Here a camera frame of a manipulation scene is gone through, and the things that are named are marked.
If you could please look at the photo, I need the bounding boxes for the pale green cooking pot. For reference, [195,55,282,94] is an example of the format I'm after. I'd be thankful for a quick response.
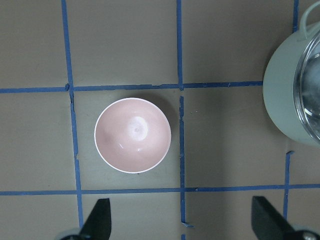
[262,1,320,147]

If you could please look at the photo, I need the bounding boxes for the glass pot lid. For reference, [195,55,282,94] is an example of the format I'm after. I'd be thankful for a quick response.
[293,32,320,142]

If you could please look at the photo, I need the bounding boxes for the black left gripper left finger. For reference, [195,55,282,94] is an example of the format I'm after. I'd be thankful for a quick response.
[79,198,112,240]

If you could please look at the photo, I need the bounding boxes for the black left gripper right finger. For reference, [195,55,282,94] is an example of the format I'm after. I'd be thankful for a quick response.
[251,196,300,240]

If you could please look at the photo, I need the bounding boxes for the pink plastic bowl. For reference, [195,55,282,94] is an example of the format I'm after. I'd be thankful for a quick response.
[94,97,172,174]

